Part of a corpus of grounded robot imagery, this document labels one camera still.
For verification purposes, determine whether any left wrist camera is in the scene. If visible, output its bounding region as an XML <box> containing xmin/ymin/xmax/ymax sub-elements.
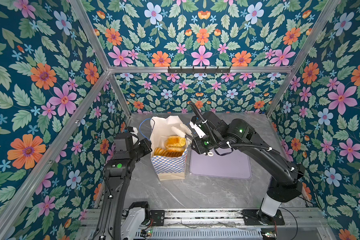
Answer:
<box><xmin>114</xmin><ymin>127</ymin><xmax>139</xmax><ymax>152</ymax></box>

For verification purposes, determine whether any braided pastry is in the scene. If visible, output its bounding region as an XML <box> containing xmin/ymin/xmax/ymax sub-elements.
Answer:
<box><xmin>165</xmin><ymin>136</ymin><xmax>187</xmax><ymax>148</ymax></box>

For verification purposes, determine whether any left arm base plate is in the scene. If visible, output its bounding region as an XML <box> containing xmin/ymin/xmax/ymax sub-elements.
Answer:
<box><xmin>150</xmin><ymin>210</ymin><xmax>166</xmax><ymax>227</ymax></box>

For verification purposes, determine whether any ring shaped pretzel bread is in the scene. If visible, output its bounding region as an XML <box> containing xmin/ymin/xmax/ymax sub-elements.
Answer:
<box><xmin>167</xmin><ymin>147</ymin><xmax>186</xmax><ymax>157</ymax></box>

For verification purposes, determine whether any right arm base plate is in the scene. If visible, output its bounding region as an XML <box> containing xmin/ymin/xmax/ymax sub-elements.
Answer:
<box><xmin>241</xmin><ymin>209</ymin><xmax>285</xmax><ymax>226</ymax></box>

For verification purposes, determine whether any checkered paper bag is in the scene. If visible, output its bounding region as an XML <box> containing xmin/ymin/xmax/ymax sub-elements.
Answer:
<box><xmin>139</xmin><ymin>115</ymin><xmax>192</xmax><ymax>181</ymax></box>

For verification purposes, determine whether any lavender plastic tray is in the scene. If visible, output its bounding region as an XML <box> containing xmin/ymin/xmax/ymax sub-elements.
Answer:
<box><xmin>190</xmin><ymin>151</ymin><xmax>252</xmax><ymax>180</ymax></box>

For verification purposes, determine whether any black hook rail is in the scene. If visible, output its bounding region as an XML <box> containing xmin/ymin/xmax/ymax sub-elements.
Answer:
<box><xmin>167</xmin><ymin>66</ymin><xmax>231</xmax><ymax>75</ymax></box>

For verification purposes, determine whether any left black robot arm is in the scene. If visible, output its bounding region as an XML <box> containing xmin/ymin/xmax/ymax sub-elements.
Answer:
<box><xmin>93</xmin><ymin>133</ymin><xmax>152</xmax><ymax>240</ymax></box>

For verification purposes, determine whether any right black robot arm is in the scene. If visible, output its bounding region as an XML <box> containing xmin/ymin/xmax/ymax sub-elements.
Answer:
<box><xmin>175</xmin><ymin>117</ymin><xmax>305</xmax><ymax>218</ymax></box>

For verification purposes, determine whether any ridged long bread roll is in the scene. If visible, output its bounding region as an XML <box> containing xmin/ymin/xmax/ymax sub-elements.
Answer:
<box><xmin>154</xmin><ymin>148</ymin><xmax>181</xmax><ymax>158</ymax></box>

